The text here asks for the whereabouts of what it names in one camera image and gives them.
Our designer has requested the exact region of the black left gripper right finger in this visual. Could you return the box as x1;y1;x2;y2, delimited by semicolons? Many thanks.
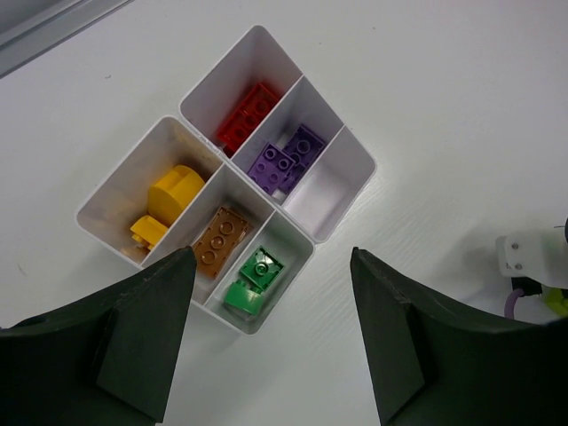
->
350;248;567;425

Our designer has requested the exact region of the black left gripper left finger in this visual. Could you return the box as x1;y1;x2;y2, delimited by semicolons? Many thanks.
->
1;247;196;425

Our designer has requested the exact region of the yellow curved lego brick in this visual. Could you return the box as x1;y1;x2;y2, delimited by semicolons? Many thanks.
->
130;215;169;250

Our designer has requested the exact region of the green square lego brick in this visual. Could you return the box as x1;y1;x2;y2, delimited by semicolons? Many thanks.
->
240;246;285;292

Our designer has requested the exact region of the tan lego plate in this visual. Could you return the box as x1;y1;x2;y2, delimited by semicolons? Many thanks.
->
192;206;252;279

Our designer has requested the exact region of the yellow round lego piece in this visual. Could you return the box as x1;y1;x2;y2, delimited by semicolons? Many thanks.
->
147;165;205;227

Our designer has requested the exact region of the pink patterned lego piece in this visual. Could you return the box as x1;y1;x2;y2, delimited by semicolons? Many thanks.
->
279;125;326;194

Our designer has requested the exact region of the red rectangular lego brick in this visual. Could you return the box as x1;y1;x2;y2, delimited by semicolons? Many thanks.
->
217;82;280;157

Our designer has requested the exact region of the lime lego brick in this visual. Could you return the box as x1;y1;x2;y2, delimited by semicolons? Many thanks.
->
543;287;568;318

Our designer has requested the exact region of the dark green lego brick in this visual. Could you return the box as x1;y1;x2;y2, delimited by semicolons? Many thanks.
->
224;280;264;316

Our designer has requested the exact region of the purple patterned lego brick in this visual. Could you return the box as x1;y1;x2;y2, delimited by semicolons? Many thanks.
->
247;142;296;195

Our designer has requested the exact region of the white divided container left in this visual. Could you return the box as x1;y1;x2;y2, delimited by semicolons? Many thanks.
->
75;116;315;335

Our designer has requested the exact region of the white divided container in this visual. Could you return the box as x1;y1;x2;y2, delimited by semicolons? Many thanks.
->
180;25;375;243
75;116;315;335

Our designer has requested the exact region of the white divided container right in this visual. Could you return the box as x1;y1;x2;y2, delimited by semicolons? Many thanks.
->
180;25;375;243

